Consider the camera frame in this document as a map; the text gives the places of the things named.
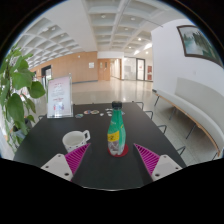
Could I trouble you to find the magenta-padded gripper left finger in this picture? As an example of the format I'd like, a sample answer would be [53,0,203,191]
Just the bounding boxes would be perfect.
[40,142,93,184]

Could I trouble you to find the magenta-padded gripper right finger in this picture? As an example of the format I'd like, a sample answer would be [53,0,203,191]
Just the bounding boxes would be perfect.
[132,142,184,184]

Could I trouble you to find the green plastic drink bottle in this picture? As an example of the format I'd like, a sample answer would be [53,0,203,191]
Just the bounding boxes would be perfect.
[106,100,127,157]

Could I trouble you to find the white patterned mug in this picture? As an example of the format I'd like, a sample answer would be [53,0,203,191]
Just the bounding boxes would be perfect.
[61,129,91,154]

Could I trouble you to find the flat round red coaster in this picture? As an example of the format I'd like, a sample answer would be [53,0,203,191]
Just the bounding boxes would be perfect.
[107,143,130,158]

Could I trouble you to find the clear acrylic sign stand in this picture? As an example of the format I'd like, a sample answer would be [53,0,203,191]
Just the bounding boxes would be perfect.
[46,74,74,119]

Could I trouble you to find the dark-framed glass door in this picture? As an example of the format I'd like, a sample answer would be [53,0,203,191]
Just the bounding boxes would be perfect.
[135,58,146,82]

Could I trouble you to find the green leafy potted plant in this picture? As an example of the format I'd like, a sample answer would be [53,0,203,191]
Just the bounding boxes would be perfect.
[0,44,47,154]

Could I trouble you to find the dark-framed landscape painting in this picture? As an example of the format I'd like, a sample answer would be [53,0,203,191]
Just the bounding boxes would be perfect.
[176,24,224,68]

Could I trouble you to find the recessed ceiling lights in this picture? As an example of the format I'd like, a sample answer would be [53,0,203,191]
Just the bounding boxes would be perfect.
[43,13,151,56]

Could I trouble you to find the long white wall bench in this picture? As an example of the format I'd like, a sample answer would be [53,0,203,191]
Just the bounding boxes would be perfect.
[152,77,224,158]

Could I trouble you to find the red wall poster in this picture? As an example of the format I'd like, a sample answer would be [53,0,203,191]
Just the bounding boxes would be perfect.
[146,65,153,81]

